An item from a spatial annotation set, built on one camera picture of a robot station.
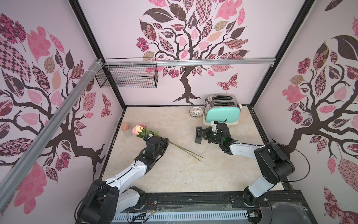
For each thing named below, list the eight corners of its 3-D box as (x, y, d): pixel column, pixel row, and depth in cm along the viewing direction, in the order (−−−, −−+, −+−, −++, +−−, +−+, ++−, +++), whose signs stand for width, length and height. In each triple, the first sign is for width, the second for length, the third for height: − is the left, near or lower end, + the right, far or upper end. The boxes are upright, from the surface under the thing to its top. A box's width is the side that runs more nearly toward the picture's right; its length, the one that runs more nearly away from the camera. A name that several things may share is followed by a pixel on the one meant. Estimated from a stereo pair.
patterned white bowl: (189, 117, 114) (189, 114, 110) (189, 110, 119) (189, 107, 115) (203, 117, 114) (203, 114, 110) (202, 110, 119) (202, 106, 115)
